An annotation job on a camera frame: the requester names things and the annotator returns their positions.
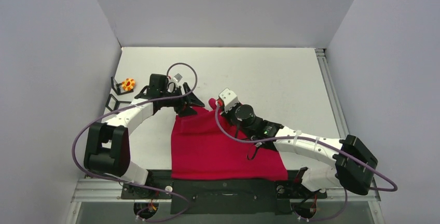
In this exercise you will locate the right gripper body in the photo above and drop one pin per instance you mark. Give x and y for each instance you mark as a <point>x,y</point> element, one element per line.
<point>228,113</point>

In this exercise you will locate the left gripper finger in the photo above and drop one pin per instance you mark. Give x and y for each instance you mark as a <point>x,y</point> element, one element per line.
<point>186,110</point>
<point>190,99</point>

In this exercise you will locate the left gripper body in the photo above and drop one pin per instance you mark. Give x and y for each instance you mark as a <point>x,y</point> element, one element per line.
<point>173,103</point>

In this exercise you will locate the orange yellow pompom brooch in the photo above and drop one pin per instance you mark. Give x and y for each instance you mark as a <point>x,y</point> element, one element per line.
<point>128,84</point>

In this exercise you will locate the red t-shirt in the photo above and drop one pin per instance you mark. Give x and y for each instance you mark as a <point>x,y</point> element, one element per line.
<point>201,151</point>

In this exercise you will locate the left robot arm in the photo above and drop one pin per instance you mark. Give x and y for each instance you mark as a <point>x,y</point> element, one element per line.
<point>108,149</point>

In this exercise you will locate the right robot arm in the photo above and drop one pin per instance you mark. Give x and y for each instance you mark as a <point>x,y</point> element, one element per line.
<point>346,158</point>

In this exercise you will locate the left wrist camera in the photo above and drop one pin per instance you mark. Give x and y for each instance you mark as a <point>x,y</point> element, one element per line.
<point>177,78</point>

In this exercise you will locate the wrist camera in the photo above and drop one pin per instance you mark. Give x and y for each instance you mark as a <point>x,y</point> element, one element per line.
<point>228,98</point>
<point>177,78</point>

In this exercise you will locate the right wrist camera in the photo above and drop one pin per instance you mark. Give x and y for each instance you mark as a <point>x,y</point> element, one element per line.
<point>228,98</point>

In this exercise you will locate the black frame stand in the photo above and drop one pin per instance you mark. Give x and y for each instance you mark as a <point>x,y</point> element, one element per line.
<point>112,103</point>
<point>117,87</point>

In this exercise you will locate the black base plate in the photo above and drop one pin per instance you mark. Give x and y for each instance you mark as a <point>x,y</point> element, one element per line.
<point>232,196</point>

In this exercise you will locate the aluminium side rail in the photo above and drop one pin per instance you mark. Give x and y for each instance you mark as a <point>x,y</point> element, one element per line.
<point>332,94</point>

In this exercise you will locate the aluminium front rail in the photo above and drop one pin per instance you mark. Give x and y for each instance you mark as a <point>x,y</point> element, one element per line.
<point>105,191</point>

